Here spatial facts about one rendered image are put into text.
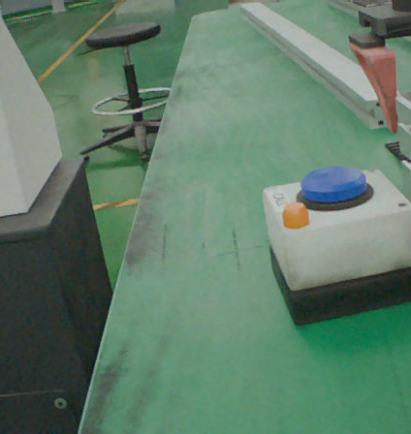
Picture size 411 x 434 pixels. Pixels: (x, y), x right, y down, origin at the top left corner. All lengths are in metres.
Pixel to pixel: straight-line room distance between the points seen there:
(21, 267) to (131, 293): 0.21
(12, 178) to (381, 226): 0.39
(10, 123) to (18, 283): 0.15
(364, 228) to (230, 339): 0.10
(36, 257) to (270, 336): 0.32
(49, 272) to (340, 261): 0.34
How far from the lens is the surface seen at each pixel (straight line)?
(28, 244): 0.74
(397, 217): 0.47
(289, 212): 0.46
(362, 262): 0.48
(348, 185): 0.48
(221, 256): 0.59
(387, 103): 0.65
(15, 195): 0.76
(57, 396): 0.81
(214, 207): 0.68
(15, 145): 0.76
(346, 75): 0.95
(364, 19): 0.67
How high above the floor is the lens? 1.02
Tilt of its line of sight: 21 degrees down
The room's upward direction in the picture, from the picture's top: 10 degrees counter-clockwise
